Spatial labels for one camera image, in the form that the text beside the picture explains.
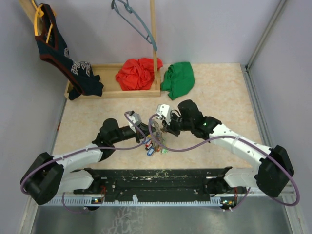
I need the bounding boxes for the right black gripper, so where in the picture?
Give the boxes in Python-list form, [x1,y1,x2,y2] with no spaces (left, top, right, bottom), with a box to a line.
[163,112,194,137]

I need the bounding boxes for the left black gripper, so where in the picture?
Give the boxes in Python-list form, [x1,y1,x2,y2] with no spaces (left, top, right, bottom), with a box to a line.
[111,122,156,144]

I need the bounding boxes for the bunch of coloured keys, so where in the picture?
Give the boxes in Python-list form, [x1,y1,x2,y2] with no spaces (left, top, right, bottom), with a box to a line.
[143,135,168,156]

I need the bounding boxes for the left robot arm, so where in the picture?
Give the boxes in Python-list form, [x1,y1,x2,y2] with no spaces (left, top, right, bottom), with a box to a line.
[20,117,149,205]

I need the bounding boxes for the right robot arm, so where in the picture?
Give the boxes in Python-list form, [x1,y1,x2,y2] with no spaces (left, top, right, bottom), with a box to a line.
[156,99,294,197]

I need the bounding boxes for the green crumpled cloth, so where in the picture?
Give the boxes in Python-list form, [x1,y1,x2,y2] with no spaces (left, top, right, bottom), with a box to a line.
[160,62,195,100]

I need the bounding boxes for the wooden tray rack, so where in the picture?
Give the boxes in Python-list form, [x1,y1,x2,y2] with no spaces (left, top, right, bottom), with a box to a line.
[19,0,162,99]

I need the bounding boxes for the red crumpled cloth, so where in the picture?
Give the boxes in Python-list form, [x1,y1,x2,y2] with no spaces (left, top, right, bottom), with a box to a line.
[115,58,155,91]

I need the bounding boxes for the navy blue tank top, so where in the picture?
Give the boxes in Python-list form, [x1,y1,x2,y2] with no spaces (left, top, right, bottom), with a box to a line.
[35,4,104,100]

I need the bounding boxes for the grey-blue clothes hanger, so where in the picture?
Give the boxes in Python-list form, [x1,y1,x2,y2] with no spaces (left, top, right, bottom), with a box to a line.
[111,0,158,51]

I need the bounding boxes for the yellow clothes hanger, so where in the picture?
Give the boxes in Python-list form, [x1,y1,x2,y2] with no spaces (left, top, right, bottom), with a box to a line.
[31,0,53,44]

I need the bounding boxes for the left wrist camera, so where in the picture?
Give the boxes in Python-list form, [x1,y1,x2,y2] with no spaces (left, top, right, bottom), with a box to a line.
[126,111,142,128]

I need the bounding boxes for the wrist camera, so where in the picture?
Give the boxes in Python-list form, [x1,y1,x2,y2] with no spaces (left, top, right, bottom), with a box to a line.
[156,104,171,125]
[126,111,142,128]

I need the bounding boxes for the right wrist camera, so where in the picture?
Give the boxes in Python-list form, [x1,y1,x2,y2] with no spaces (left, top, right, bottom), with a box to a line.
[156,104,171,125]

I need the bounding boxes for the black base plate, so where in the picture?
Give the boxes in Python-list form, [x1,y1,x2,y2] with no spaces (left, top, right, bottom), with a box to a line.
[74,167,233,202]

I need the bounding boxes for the grey cable duct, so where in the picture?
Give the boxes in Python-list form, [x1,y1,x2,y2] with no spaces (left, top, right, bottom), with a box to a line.
[44,194,238,208]

